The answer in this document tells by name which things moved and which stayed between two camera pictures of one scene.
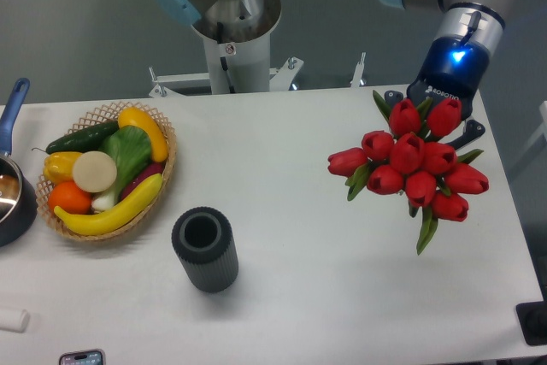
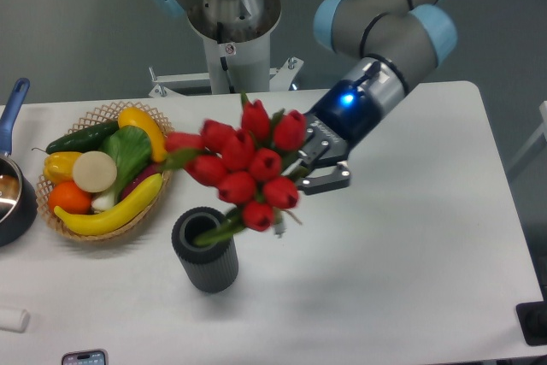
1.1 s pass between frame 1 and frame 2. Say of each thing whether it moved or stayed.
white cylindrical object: stayed
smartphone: stayed
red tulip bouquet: moved
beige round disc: stayed
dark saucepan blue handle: stayed
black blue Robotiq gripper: moved
